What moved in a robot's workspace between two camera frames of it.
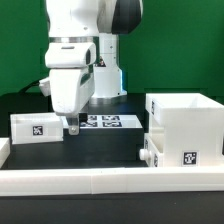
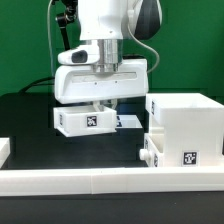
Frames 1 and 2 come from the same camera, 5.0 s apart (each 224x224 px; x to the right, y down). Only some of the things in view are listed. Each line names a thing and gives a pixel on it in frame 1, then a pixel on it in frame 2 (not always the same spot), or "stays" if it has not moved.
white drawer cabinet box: (193, 128) stays
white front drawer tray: (153, 151) stays
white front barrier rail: (45, 182) stays
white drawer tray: (35, 128) -> (84, 120)
